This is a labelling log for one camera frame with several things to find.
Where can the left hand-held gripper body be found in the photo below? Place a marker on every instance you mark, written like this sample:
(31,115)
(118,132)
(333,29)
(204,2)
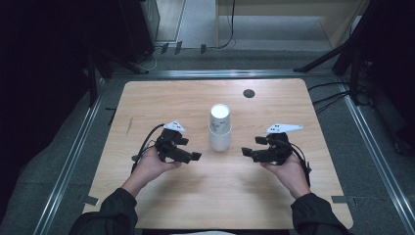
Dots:
(166,143)

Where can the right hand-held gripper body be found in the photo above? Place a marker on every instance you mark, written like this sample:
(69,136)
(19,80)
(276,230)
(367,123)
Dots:
(279,147)

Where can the white flower print paper cup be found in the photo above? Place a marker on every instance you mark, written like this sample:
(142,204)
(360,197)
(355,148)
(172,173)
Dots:
(220,112)

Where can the person's left hand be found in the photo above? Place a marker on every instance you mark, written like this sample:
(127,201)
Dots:
(150,168)

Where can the person's right hand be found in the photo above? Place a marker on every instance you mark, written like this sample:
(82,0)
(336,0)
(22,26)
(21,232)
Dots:
(292,174)

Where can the black round table grommet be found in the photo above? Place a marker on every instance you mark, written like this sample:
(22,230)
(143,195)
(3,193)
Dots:
(249,93)

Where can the grey floor tape piece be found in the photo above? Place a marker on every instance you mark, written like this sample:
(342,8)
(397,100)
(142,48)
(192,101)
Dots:
(339,199)
(91,200)

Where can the dark floor tape strip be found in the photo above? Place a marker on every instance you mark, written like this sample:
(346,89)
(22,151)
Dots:
(164,48)
(178,47)
(203,49)

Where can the black metal stand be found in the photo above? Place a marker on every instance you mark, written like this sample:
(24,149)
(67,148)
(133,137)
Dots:
(93,81)

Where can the black tripod stand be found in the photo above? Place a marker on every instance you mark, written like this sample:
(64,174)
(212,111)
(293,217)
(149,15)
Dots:
(326,57)

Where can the black cabinet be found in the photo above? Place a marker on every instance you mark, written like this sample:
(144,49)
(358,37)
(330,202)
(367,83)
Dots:
(137,29)

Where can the black curtain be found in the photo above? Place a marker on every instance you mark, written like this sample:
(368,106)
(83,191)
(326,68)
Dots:
(39,65)
(398,49)

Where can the metal floor rail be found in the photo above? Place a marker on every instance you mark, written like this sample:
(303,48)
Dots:
(70,166)
(228,74)
(375,143)

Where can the light wooden furniture frame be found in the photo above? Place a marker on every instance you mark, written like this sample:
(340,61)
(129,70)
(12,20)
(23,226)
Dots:
(277,8)

